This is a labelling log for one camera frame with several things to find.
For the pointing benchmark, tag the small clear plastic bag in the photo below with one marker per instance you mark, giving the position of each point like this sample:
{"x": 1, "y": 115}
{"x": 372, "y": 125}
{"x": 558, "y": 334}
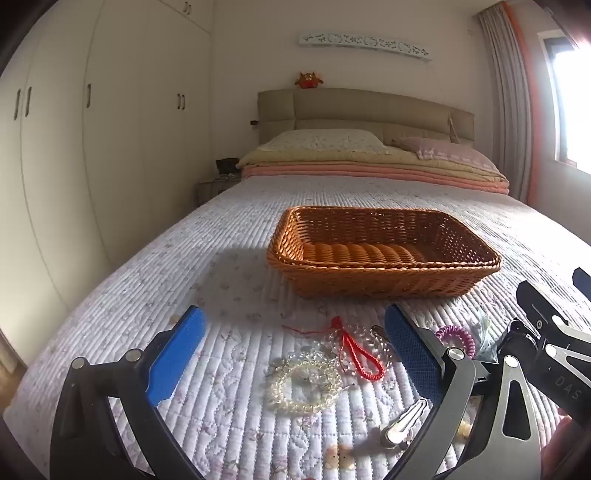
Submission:
{"x": 485, "y": 341}

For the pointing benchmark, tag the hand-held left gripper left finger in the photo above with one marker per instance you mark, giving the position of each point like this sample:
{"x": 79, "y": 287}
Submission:
{"x": 178, "y": 350}

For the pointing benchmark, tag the small nightstand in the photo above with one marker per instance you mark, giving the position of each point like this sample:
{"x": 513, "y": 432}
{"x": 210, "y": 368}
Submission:
{"x": 214, "y": 189}

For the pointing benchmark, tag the white wardrobe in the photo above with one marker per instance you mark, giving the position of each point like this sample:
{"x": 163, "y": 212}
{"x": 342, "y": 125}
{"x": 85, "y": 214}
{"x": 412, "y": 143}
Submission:
{"x": 115, "y": 138}

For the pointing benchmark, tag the beige padded headboard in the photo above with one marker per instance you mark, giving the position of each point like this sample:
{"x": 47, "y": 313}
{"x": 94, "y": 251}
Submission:
{"x": 369, "y": 108}

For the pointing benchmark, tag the wide silver hair clip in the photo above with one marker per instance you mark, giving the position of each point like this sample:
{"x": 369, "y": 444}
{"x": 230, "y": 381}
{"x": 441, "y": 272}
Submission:
{"x": 401, "y": 427}

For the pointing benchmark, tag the dark box on nightstand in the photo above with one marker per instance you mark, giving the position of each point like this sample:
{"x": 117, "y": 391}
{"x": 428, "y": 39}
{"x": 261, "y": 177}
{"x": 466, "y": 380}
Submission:
{"x": 227, "y": 166}

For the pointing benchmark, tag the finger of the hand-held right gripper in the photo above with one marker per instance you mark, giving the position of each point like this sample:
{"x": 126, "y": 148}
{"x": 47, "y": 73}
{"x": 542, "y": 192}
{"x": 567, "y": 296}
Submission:
{"x": 582, "y": 280}
{"x": 540, "y": 309}

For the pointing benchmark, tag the pale floral pillow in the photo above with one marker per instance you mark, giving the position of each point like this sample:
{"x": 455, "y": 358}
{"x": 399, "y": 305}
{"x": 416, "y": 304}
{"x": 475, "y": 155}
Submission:
{"x": 318, "y": 138}

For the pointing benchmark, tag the white carved wall decoration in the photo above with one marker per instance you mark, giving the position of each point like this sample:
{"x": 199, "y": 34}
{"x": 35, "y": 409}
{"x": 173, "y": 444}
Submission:
{"x": 364, "y": 44}

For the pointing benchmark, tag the red plush toy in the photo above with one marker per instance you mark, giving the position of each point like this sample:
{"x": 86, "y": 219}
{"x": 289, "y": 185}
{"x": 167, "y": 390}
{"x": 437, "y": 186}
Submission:
{"x": 309, "y": 80}

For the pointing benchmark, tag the window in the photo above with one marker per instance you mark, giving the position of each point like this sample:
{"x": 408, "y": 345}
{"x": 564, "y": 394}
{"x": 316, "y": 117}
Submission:
{"x": 570, "y": 101}

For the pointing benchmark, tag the grey curtain with orange edge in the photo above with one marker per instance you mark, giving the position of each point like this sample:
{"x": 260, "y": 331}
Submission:
{"x": 508, "y": 92}

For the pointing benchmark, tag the pink pillow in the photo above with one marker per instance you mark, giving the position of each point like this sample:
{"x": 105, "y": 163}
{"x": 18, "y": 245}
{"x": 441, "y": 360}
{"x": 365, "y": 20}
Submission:
{"x": 443, "y": 150}

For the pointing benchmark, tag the brown wicker basket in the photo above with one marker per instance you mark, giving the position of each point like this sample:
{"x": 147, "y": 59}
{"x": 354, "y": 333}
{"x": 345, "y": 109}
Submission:
{"x": 369, "y": 277}

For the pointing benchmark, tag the person's right hand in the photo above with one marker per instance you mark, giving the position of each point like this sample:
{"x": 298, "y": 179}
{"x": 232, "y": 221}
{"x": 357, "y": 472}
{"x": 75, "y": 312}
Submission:
{"x": 575, "y": 445}

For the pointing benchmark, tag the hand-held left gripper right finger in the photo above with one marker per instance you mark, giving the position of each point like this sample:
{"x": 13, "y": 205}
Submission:
{"x": 411, "y": 355}

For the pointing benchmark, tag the white quilted floral bedspread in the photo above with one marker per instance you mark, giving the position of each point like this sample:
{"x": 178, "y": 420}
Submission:
{"x": 138, "y": 300}

